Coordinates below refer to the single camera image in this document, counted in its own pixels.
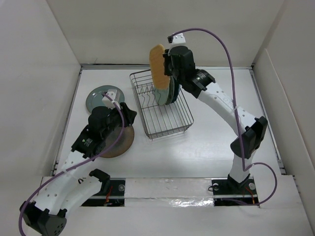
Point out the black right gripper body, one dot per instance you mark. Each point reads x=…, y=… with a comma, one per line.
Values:
x=175, y=73

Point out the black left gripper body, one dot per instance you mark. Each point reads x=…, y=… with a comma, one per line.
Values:
x=116, y=120

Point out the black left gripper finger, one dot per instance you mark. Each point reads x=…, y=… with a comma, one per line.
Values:
x=129, y=118
x=125, y=108

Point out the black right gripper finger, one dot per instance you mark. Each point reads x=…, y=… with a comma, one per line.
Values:
x=166, y=55
x=168, y=68

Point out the orange woven square plate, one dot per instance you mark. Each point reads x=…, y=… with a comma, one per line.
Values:
x=156, y=60

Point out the brown speckled round plate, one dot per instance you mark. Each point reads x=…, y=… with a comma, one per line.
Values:
x=121, y=146

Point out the teal scalloped plate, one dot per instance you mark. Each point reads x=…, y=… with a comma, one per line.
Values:
x=175, y=89

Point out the blue floral white plate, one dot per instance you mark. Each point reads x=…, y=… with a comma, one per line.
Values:
x=170, y=92

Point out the grey-blue round plate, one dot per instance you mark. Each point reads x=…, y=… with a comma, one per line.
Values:
x=94, y=99

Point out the light green flower plate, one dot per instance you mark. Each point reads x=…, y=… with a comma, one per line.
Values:
x=161, y=96

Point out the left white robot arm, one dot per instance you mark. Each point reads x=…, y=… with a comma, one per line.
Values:
x=47, y=209

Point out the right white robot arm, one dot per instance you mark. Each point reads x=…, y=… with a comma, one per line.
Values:
x=250, y=130

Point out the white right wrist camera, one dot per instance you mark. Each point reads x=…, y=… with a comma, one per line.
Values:
x=178, y=39

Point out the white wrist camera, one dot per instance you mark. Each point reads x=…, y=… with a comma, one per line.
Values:
x=178, y=39
x=110, y=98

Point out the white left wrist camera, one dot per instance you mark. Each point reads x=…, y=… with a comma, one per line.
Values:
x=110, y=98

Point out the grey wire dish rack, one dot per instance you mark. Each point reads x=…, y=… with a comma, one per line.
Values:
x=159, y=121

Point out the foil-taped front rail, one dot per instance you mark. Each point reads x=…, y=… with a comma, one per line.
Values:
x=173, y=192

